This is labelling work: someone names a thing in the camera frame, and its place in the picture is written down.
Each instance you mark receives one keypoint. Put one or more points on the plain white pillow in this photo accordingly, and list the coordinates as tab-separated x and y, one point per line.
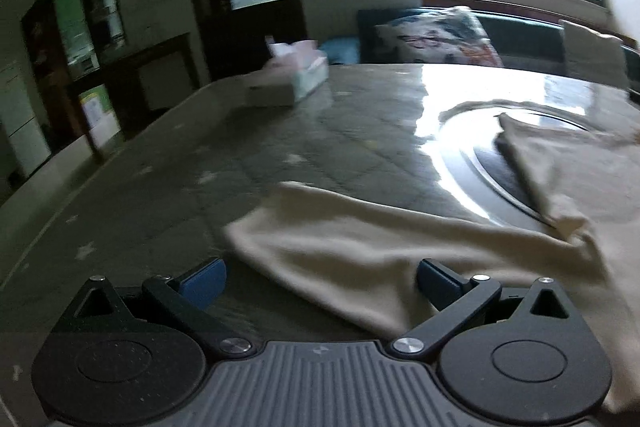
592	54

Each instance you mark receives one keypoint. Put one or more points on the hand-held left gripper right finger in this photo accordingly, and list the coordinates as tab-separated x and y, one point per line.
436	281

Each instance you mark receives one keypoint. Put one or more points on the tissue box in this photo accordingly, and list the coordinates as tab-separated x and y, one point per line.
300	79

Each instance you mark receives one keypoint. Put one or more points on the quilted star print tablecloth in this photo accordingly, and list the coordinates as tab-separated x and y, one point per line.
150	207

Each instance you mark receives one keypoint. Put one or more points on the round black built-in cooker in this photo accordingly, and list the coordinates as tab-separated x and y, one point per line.
495	172

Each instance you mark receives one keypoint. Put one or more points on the cream garment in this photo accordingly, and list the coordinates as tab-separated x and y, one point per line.
375	247

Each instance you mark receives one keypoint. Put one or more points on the blue cushion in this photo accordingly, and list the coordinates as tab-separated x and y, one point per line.
342	49

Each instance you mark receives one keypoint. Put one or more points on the dark framed interior window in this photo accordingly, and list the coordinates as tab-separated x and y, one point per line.
75	17

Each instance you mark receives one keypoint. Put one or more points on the butterfly print pillow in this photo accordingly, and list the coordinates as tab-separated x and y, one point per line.
430	37

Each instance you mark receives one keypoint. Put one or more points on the dark wooden cabinet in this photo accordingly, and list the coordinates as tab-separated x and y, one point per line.
165	77

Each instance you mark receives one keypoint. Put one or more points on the teal sofa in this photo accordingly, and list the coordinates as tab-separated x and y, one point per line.
525	37

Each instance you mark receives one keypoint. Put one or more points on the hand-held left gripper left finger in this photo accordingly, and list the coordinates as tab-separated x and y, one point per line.
202	283

